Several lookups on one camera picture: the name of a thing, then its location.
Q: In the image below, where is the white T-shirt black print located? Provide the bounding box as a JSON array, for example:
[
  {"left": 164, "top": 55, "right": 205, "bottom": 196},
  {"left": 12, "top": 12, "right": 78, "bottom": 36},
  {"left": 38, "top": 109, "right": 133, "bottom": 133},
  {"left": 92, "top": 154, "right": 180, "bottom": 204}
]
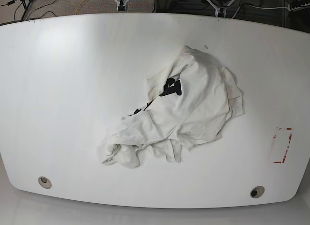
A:
[{"left": 97, "top": 46, "right": 243, "bottom": 168}]

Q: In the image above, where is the red tape rectangle marking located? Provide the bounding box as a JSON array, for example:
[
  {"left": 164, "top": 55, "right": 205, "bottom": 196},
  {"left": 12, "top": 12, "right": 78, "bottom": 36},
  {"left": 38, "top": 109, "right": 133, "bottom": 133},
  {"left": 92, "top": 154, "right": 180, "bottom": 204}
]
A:
[{"left": 270, "top": 127, "right": 293, "bottom": 164}]

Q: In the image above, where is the white power strip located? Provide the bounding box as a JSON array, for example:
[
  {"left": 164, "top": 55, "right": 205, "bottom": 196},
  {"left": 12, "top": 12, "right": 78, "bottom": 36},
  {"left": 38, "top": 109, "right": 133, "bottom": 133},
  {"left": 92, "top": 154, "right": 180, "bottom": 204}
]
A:
[{"left": 288, "top": 0, "right": 310, "bottom": 12}]

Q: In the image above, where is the right table cable grommet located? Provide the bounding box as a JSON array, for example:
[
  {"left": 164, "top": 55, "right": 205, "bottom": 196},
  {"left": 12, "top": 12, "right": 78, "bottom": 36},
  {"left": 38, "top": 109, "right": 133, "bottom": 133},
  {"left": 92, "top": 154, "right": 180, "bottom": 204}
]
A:
[{"left": 250, "top": 186, "right": 265, "bottom": 199}]

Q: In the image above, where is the table cable grommet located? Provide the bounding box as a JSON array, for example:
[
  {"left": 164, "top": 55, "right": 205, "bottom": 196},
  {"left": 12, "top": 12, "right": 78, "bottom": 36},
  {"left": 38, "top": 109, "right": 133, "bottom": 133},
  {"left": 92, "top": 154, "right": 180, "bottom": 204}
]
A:
[
  {"left": 38, "top": 177, "right": 52, "bottom": 189},
  {"left": 250, "top": 186, "right": 265, "bottom": 199}
]

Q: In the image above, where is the left table cable grommet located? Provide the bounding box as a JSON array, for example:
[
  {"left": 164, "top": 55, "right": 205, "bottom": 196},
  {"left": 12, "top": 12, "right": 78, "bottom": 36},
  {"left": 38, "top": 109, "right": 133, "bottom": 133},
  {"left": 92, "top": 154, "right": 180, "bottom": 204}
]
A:
[{"left": 38, "top": 177, "right": 52, "bottom": 189}]

